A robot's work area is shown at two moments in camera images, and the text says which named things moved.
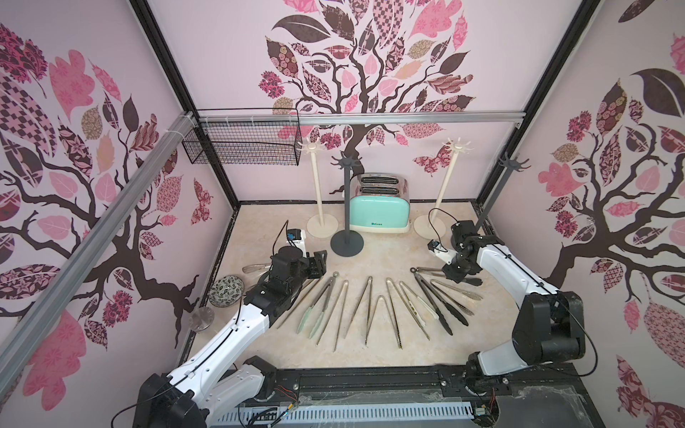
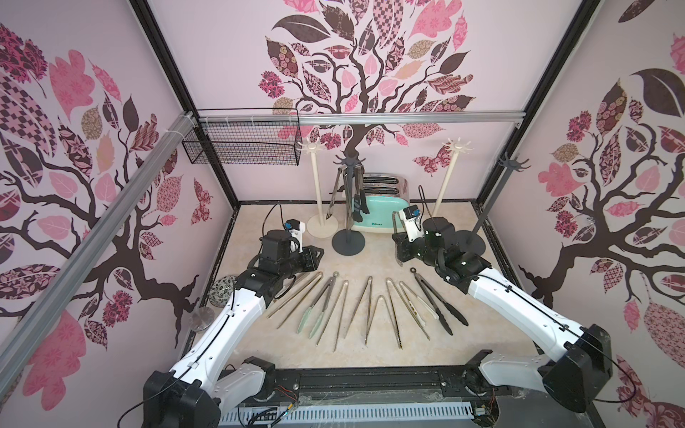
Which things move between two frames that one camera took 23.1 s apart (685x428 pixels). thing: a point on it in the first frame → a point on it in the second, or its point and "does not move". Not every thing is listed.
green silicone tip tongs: (317, 324) does not move
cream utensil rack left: (321, 226) does not move
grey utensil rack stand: (347, 242) does not move
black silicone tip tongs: (421, 281) → (359, 203)
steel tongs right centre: (389, 283) does not move
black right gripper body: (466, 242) → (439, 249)
